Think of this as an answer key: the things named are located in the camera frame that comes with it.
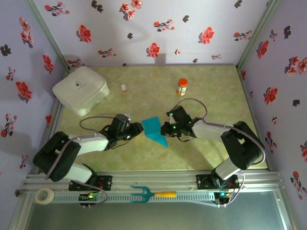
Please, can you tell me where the aluminium front rail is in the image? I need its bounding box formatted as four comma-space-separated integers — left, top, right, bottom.
23, 170, 285, 193

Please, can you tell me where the white plastic lidded box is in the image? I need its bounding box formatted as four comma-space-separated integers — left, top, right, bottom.
52, 66, 110, 117

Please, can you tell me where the white tape roll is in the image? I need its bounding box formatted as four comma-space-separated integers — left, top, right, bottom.
35, 188, 55, 205

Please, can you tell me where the slotted grey cable tray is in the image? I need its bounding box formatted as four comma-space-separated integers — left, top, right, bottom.
33, 193, 216, 205

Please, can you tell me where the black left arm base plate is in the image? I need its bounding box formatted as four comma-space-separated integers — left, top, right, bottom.
69, 174, 113, 192

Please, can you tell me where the blue paper sheet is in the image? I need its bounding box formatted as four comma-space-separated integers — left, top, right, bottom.
141, 116, 169, 147

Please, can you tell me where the aluminium corner post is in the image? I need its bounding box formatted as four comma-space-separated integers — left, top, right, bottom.
23, 0, 71, 74
236, 0, 283, 72

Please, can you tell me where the orange capped bottle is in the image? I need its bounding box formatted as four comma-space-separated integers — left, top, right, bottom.
176, 78, 188, 96

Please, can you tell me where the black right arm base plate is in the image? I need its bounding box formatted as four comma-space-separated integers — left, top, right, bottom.
196, 174, 240, 190

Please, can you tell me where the grey metal sheet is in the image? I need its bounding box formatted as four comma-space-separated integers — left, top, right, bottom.
8, 190, 295, 230

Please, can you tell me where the teal garden fork yellow handle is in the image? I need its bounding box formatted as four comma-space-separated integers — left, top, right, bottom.
130, 184, 177, 204

